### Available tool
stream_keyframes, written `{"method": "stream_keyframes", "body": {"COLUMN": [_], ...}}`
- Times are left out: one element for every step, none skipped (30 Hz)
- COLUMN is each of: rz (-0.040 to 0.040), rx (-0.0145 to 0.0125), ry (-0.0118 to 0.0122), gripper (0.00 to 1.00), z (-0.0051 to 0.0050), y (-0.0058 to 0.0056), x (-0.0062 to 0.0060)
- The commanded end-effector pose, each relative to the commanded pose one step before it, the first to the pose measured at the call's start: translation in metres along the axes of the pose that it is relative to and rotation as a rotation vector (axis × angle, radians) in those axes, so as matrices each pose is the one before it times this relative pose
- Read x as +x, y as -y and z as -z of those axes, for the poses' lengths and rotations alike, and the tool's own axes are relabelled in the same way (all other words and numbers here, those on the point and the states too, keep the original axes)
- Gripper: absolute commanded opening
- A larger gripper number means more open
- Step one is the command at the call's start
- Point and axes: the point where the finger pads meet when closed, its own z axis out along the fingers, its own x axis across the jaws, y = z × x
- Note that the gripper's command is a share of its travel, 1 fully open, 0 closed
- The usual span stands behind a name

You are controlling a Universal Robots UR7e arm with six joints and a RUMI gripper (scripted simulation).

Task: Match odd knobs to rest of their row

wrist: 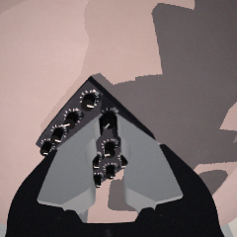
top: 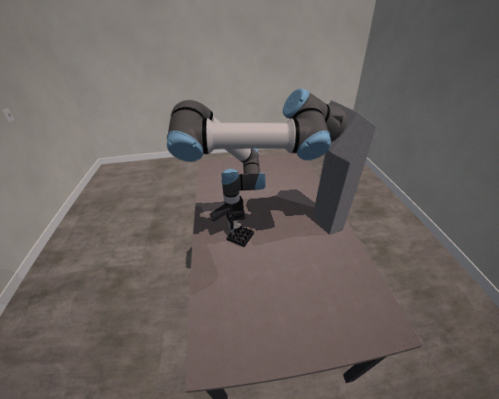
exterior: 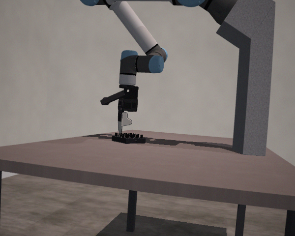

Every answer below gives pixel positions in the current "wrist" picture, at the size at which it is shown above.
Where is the dark grey knob box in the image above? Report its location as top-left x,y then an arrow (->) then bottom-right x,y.
36,76 -> 156,188

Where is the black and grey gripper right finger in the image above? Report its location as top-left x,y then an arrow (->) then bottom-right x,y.
115,115 -> 224,237

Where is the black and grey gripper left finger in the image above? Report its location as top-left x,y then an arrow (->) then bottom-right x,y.
5,116 -> 103,237

